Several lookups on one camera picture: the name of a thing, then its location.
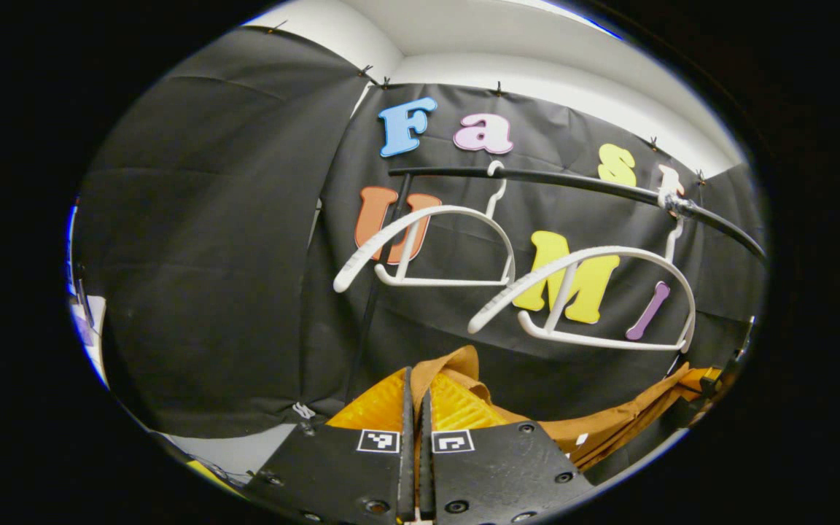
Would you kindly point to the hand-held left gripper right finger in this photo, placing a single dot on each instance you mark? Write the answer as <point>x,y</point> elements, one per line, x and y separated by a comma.
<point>500,470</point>

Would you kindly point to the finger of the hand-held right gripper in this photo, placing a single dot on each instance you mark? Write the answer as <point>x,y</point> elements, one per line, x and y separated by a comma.
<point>703,380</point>

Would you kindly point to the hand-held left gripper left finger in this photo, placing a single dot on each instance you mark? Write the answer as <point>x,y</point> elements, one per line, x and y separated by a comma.
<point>340,474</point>

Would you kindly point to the brown jacket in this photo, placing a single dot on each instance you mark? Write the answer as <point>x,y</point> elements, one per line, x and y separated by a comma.
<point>609,419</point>

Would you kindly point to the white plastic hanger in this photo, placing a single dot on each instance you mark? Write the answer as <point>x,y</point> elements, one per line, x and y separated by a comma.
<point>609,253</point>
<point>456,213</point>

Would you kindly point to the black clothes rack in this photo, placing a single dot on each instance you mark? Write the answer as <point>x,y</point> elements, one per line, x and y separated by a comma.
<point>573,180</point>

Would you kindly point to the white cloth tie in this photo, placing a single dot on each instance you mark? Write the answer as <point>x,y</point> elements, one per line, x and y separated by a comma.
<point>304,410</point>

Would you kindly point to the white tape wrap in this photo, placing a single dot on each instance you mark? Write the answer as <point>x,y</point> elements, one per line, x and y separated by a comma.
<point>674,202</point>

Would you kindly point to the black backdrop cloth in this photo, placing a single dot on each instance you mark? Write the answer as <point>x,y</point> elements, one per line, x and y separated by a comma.
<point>208,255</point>

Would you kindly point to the white purple printed board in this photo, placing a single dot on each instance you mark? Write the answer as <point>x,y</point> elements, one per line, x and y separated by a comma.
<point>88,324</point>

